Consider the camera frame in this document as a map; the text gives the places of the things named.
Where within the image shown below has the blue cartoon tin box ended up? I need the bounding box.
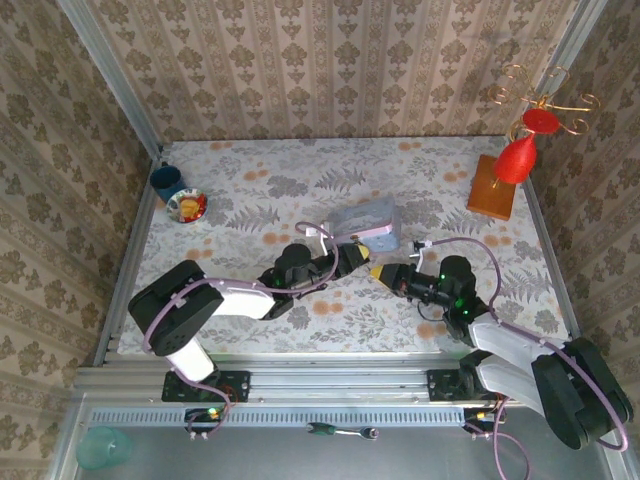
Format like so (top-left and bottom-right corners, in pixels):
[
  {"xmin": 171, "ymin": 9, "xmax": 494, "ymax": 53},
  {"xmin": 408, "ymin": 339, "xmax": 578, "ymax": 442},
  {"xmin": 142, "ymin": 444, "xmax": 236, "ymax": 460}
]
[{"xmin": 327, "ymin": 196, "xmax": 402, "ymax": 253}]

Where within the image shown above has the floral tablecloth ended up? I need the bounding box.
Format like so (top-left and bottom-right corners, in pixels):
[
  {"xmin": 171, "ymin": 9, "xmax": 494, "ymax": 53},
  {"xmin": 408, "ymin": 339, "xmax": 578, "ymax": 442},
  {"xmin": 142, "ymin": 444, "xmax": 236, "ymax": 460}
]
[{"xmin": 119, "ymin": 137, "xmax": 574, "ymax": 356}]

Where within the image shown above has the small bowl with food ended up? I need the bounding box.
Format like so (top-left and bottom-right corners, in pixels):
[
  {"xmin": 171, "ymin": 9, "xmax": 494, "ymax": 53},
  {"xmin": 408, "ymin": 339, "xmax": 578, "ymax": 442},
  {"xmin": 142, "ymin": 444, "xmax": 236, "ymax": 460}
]
[{"xmin": 165, "ymin": 187, "xmax": 209, "ymax": 225}]

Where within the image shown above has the small right controller board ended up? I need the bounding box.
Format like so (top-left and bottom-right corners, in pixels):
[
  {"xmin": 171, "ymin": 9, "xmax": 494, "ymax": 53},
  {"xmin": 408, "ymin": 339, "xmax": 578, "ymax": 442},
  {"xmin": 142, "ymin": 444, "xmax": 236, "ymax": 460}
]
[{"xmin": 462, "ymin": 407, "xmax": 506, "ymax": 434}]

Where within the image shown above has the small controller board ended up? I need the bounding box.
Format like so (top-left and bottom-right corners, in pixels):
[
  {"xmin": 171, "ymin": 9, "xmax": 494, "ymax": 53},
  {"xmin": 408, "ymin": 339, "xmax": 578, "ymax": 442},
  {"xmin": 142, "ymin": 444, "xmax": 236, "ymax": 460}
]
[
  {"xmin": 184, "ymin": 407, "xmax": 225, "ymax": 434},
  {"xmin": 462, "ymin": 407, "xmax": 506, "ymax": 434}
]

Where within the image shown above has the dark blue mug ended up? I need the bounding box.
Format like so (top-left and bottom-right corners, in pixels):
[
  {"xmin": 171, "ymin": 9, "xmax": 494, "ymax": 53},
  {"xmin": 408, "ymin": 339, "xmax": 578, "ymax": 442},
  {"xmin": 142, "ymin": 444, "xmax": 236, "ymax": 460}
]
[{"xmin": 149, "ymin": 160, "xmax": 185, "ymax": 205}]

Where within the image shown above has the small left controller board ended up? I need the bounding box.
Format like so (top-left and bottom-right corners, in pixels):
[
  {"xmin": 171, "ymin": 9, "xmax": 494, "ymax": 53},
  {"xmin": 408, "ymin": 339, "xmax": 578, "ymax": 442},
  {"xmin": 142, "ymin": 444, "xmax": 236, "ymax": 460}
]
[{"xmin": 184, "ymin": 407, "xmax": 225, "ymax": 434}]

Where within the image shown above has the grey metal shelf plate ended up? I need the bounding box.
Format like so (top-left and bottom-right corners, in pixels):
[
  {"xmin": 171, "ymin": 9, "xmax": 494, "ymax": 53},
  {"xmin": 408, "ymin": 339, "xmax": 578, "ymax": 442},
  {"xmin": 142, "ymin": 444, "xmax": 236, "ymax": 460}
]
[{"xmin": 74, "ymin": 424, "xmax": 626, "ymax": 480}]

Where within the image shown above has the teal plastic cup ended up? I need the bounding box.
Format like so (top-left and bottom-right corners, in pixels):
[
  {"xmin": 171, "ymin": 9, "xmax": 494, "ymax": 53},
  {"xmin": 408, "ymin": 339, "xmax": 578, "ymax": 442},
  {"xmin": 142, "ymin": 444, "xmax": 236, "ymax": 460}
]
[{"xmin": 75, "ymin": 425, "xmax": 134, "ymax": 471}]

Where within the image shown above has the gold wire stand wooden base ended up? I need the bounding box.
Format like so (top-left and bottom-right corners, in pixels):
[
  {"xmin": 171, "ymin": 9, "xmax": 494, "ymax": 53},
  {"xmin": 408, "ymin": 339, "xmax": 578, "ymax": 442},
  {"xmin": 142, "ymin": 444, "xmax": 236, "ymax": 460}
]
[{"xmin": 466, "ymin": 63, "xmax": 603, "ymax": 222}]

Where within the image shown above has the aluminium table side rail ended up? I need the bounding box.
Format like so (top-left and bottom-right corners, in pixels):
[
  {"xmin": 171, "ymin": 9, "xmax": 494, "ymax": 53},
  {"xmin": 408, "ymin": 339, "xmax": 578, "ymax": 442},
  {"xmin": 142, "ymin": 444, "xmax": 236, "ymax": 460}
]
[
  {"xmin": 522, "ymin": 177, "xmax": 592, "ymax": 364},
  {"xmin": 92, "ymin": 144, "xmax": 164, "ymax": 369}
]

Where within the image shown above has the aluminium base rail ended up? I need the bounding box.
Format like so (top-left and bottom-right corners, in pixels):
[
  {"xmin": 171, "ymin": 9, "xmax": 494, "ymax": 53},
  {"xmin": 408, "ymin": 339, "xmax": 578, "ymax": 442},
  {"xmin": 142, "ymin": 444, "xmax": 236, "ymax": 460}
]
[{"xmin": 74, "ymin": 352, "xmax": 614, "ymax": 404}]

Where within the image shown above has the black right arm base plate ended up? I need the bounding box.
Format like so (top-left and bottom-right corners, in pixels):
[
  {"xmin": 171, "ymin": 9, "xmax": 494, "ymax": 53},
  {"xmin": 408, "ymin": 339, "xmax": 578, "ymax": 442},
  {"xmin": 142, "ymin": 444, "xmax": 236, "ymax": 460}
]
[{"xmin": 426, "ymin": 368, "xmax": 501, "ymax": 402}]

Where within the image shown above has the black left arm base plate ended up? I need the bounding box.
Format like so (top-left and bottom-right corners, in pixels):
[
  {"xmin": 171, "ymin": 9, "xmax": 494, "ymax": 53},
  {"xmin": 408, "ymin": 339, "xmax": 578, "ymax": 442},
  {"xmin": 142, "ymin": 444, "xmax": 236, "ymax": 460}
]
[{"xmin": 160, "ymin": 368, "xmax": 252, "ymax": 404}]

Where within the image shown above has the grey slotted cable duct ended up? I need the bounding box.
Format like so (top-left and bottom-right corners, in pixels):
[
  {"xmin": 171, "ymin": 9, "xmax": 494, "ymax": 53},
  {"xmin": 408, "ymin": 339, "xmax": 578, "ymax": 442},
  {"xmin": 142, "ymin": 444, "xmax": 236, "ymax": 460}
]
[{"xmin": 89, "ymin": 407, "xmax": 474, "ymax": 429}]

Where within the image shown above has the green-handled ratchet wrench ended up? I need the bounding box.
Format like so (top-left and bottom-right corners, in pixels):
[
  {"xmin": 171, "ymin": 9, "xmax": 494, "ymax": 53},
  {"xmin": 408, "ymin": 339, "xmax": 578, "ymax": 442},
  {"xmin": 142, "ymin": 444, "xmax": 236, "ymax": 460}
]
[{"xmin": 305, "ymin": 422, "xmax": 380, "ymax": 441}]

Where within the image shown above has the aluminium frame post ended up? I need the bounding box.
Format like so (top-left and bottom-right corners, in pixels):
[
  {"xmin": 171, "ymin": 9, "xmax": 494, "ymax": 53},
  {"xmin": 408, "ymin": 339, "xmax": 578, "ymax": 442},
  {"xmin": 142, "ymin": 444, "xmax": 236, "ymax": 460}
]
[
  {"xmin": 534, "ymin": 0, "xmax": 609, "ymax": 109},
  {"xmin": 57, "ymin": 0, "xmax": 164, "ymax": 154}
]

